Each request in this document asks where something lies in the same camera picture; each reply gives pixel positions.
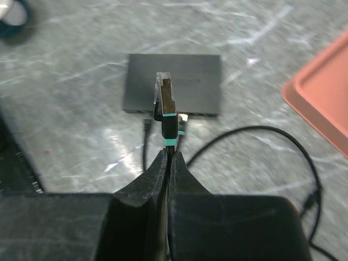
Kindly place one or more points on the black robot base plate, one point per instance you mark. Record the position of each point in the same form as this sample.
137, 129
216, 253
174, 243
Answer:
18, 170

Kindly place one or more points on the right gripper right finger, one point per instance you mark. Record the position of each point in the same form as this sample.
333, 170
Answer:
206, 226

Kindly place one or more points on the terracotta plastic tray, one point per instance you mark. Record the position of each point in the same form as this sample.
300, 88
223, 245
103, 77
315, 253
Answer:
318, 93

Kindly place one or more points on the black network switch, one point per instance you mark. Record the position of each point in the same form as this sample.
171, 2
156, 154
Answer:
196, 80

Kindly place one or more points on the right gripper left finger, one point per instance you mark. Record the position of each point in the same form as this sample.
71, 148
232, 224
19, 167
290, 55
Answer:
83, 226

